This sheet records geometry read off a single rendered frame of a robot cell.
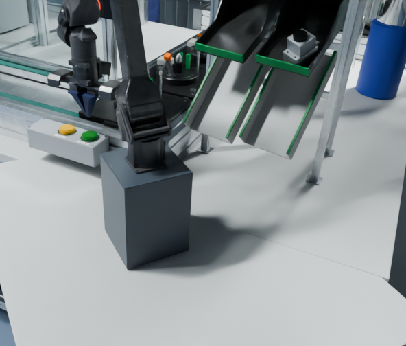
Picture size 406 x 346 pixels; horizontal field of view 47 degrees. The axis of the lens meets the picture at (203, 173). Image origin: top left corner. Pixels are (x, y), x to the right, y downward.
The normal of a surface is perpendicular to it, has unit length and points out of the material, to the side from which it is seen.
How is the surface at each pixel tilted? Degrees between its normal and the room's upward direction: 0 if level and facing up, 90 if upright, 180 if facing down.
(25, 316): 0
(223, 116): 45
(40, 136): 90
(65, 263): 0
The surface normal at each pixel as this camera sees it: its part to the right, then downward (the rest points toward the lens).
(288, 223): 0.06, -0.84
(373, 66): -0.68, 0.36
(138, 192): 0.48, 0.50
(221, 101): -0.35, -0.30
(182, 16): -0.40, 0.48
